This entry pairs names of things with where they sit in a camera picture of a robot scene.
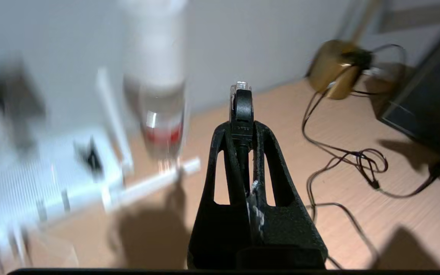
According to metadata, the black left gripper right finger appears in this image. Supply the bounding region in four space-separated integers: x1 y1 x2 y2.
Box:
249 122 327 268

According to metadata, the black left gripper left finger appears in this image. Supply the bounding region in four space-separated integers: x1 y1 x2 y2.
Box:
188 122 252 268

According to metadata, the black ethernet cable clear plug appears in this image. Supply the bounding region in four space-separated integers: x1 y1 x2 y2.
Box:
230 81 255 199

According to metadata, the white router with antennas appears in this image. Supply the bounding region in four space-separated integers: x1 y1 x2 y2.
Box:
0 69 201 268

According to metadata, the clear bottle red label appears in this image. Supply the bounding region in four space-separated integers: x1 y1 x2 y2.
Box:
123 76 188 161

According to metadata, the small black clip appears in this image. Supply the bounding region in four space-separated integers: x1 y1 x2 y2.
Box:
75 137 104 180

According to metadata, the brass desk lamp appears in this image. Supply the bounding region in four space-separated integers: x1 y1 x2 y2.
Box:
308 0 381 100

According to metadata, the black box gold trim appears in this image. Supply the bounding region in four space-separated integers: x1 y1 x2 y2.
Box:
380 15 440 161

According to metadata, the white toilet paper roll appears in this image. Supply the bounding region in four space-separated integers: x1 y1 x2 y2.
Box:
119 0 188 84

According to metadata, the black lamp power cord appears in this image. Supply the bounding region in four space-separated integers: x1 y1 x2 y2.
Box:
302 44 440 199

